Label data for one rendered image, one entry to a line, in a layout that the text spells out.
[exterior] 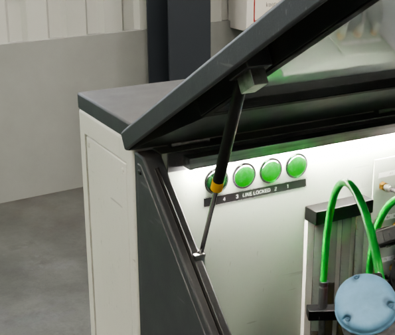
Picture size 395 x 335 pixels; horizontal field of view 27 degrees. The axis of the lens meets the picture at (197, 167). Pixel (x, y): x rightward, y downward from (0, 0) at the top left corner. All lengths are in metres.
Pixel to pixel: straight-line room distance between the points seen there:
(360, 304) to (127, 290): 0.73
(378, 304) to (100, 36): 4.51
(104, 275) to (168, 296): 0.32
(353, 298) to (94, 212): 0.85
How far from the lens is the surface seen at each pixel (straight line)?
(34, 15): 5.23
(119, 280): 1.70
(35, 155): 5.39
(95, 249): 1.79
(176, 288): 1.44
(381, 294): 1.02
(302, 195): 1.68
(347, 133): 1.66
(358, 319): 1.02
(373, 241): 1.33
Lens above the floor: 1.91
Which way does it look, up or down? 19 degrees down
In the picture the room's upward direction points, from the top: straight up
